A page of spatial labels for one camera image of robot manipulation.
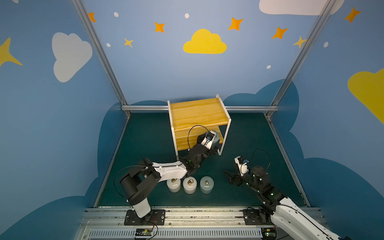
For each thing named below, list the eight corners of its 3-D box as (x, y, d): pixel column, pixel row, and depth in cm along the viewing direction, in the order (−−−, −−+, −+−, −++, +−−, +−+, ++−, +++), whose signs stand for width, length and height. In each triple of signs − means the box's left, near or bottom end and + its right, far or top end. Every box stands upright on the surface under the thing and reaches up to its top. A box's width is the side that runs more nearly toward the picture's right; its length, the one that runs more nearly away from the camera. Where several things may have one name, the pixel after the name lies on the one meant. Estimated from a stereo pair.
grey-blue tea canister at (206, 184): (199, 193, 83) (200, 189, 77) (199, 181, 88) (200, 176, 81) (212, 193, 83) (214, 189, 77) (211, 181, 88) (213, 176, 81)
